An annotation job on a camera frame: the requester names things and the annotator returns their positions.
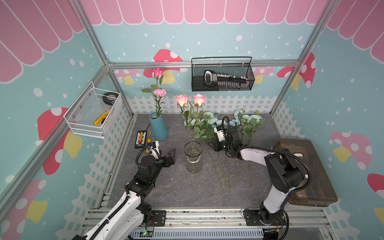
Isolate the small blue rose stem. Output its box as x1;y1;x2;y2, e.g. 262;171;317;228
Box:
233;108;250;184

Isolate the clear glass vase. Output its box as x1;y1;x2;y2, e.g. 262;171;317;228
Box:
184;141;203;174

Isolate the light blue rose bouquet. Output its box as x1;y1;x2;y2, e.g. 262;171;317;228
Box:
190;111;224;190

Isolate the teal ceramic vase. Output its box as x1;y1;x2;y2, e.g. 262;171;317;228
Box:
149;112;168;141

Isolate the large blue rose stem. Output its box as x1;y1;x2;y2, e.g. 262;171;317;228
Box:
244;110;267;188

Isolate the light blue rose stem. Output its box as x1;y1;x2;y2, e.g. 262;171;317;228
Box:
210;117;231;194

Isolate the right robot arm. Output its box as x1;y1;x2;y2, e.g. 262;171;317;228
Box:
213;116;312;226

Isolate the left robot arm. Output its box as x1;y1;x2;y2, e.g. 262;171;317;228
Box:
73;141;176;240

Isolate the yellow black screwdriver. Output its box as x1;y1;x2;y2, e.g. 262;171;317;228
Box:
147;132;152;144

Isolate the salmon pink rose stem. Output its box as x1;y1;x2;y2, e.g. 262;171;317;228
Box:
176;94;207;143

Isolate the socket bit set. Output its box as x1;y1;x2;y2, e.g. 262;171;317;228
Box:
203;71;250;90

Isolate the pink carnation stem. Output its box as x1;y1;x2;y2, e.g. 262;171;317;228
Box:
153;89;167;118

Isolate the green circuit board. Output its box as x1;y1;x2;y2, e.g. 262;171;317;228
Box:
139;229;154;238

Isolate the yellow utility knife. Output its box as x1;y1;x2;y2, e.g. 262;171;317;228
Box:
94;110;110;126

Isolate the black tape roll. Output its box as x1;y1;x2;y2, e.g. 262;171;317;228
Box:
102;92;119;106

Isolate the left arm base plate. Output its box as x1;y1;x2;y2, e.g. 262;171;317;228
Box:
148;211;167;227

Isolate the black wire mesh basket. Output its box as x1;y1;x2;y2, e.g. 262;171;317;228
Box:
191;57;255;92

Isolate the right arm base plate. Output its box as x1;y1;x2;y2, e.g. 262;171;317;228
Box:
243;209;287;227

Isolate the white wire mesh basket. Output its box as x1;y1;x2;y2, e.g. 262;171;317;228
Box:
64;82;122;139

